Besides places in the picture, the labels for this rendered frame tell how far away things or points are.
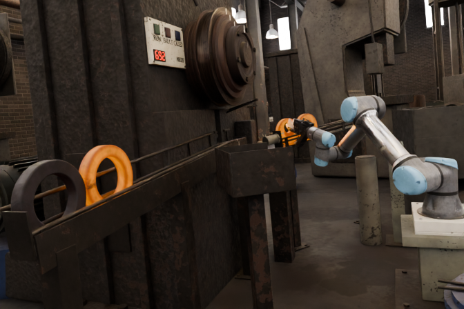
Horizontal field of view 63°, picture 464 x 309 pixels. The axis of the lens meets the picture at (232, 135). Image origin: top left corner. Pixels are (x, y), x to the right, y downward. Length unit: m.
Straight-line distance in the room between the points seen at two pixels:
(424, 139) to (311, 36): 1.77
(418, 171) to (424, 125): 2.09
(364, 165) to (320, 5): 2.65
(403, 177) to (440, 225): 0.23
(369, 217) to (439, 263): 0.72
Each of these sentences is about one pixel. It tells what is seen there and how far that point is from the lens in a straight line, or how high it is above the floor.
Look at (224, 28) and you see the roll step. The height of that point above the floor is 1.23.
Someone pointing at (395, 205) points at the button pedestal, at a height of 0.23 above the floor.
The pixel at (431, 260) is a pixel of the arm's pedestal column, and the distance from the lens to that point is 1.78.
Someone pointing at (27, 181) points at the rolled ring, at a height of 0.73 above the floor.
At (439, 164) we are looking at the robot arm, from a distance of 1.72.
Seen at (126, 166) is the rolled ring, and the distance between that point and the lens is 1.16.
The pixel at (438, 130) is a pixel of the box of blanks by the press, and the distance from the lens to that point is 3.73.
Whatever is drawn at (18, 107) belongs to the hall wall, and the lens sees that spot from 8.68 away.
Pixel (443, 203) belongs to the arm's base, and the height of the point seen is 0.41.
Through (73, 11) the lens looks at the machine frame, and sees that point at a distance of 1.76.
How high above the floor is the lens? 0.83
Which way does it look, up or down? 3 degrees down
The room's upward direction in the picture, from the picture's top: 5 degrees counter-clockwise
